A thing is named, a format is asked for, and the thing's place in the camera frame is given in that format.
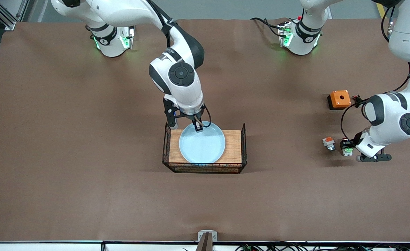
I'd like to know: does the light blue round plate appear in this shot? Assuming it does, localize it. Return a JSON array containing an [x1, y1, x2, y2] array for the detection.
[[179, 122, 226, 163]]

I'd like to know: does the wooden board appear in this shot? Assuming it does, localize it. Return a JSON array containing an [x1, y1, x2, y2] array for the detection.
[[169, 129, 242, 163]]

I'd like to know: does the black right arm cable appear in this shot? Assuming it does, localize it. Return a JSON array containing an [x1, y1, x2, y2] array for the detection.
[[146, 0, 212, 128]]

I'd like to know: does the black wire basket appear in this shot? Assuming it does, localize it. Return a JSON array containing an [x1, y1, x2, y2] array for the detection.
[[162, 122, 248, 174]]

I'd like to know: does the orange button enclosure box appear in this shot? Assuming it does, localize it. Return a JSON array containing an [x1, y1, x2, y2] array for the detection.
[[327, 90, 351, 111]]

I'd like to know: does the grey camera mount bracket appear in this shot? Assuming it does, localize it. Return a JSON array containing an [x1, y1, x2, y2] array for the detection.
[[198, 230, 218, 251]]

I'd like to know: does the black base cable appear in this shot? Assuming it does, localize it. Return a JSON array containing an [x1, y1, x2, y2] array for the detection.
[[250, 17, 283, 37]]

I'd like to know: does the aluminium frame profile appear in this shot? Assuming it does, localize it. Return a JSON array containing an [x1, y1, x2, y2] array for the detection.
[[0, 0, 29, 31]]

